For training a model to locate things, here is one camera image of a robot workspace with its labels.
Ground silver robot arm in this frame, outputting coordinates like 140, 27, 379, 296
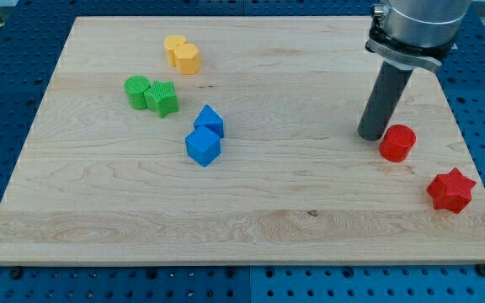
365, 0, 471, 72

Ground blue cube block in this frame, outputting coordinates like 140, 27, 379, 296
185, 126, 221, 167

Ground blue diamond block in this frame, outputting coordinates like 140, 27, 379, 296
194, 104, 225, 139

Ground wooden board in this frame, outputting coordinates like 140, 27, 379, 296
0, 17, 485, 267

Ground green star block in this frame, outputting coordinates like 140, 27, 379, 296
144, 81, 179, 118

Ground yellow hexagon block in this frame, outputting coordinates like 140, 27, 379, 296
173, 43, 201, 75

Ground green cylinder block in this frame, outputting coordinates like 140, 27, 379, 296
124, 75, 151, 109

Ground yellow cylinder block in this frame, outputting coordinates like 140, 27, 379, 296
163, 35, 187, 66

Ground red cylinder block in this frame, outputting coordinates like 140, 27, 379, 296
379, 125, 417, 162

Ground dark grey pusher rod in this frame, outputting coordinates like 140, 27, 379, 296
357, 61, 413, 141

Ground red star block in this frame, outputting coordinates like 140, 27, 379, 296
426, 167, 477, 214

